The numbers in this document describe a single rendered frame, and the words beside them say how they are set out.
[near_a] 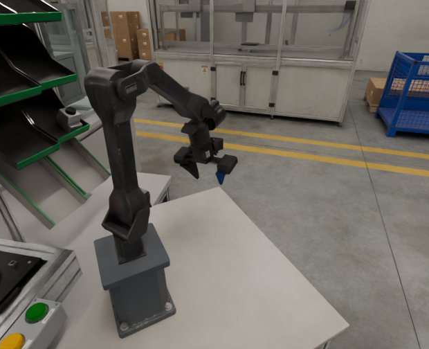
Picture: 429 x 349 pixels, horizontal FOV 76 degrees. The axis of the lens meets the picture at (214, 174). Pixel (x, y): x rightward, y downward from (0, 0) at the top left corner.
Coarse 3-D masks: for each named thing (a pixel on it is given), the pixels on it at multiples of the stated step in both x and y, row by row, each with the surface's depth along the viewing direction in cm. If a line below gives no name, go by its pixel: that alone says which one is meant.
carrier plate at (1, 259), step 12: (0, 252) 76; (0, 264) 72; (24, 264) 72; (36, 264) 73; (0, 276) 69; (12, 276) 69; (24, 276) 69; (0, 288) 66; (12, 288) 66; (0, 300) 63
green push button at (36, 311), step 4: (36, 304) 62; (40, 304) 62; (44, 304) 63; (28, 308) 62; (32, 308) 62; (36, 308) 62; (40, 308) 62; (44, 308) 62; (28, 312) 61; (32, 312) 61; (36, 312) 61; (40, 312) 61; (44, 312) 61; (28, 316) 60; (32, 316) 60; (36, 316) 60; (40, 316) 60; (28, 320) 60; (32, 320) 60; (36, 320) 60
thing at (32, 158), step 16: (0, 112) 81; (16, 112) 79; (0, 128) 77; (16, 128) 79; (32, 128) 80; (0, 144) 73; (16, 144) 75; (32, 144) 78; (48, 144) 80; (16, 160) 72; (32, 160) 73
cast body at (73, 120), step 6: (66, 108) 85; (72, 108) 86; (60, 114) 86; (66, 114) 85; (72, 114) 85; (78, 114) 87; (60, 120) 87; (66, 120) 85; (72, 120) 86; (78, 120) 88; (60, 126) 88; (66, 126) 86; (72, 126) 86; (78, 126) 88
